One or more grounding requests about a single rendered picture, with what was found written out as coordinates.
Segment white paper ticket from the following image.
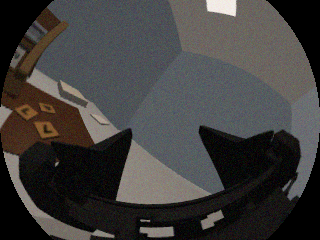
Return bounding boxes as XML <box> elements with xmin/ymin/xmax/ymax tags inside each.
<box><xmin>9</xmin><ymin>47</ymin><xmax>25</xmax><ymax>69</ymax></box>

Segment brown tile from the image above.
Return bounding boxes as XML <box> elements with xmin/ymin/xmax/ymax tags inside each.
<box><xmin>39</xmin><ymin>103</ymin><xmax>56</xmax><ymax>113</ymax></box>
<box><xmin>15</xmin><ymin>104</ymin><xmax>39</xmax><ymax>121</ymax></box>
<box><xmin>35</xmin><ymin>121</ymin><xmax>60</xmax><ymax>140</ymax></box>

